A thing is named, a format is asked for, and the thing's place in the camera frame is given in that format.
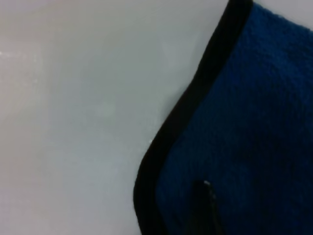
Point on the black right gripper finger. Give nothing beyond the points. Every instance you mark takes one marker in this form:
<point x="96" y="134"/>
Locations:
<point x="204" y="210"/>

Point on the blue cloth black trim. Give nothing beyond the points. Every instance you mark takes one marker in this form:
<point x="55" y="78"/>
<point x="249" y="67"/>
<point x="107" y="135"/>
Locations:
<point x="244" y="127"/>

